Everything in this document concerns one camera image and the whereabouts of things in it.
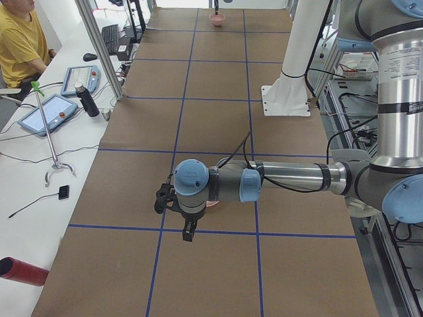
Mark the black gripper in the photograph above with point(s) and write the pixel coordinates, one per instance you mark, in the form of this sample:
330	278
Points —
191	218

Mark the pink bowl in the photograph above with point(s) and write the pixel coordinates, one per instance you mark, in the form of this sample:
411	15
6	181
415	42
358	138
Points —
217	20

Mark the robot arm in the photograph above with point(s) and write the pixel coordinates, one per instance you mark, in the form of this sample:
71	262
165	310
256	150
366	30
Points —
216	6
391	181

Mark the pink plate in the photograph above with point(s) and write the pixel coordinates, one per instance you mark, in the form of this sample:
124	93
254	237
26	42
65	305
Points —
211	203

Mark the black keyboard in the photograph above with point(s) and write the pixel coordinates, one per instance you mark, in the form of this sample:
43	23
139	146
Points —
110	36

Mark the small black square device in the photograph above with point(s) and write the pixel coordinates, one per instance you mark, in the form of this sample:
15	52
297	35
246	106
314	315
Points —
63	192

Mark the black computer mouse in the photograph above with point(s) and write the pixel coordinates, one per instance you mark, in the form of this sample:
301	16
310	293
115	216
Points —
89	57

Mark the blue teach pendant far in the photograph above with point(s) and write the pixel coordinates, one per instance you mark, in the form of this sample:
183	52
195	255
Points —
88	76

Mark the blue teach pendant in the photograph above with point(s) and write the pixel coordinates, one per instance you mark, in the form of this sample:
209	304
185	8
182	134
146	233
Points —
56	108
88	76

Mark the black water bottle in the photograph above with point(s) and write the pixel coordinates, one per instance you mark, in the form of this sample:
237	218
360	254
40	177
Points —
86	100

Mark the red cylinder tube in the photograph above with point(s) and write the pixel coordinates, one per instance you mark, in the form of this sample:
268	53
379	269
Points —
22	272

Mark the blue teach pendant near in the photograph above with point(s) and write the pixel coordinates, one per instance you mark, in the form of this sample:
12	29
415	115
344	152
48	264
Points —
56	108

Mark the person in yellow shirt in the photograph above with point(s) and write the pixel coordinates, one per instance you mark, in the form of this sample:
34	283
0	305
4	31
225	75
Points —
25	54

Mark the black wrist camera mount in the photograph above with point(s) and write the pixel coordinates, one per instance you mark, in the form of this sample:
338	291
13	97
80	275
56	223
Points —
166	198

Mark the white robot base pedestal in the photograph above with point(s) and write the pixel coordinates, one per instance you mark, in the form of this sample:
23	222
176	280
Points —
287	96

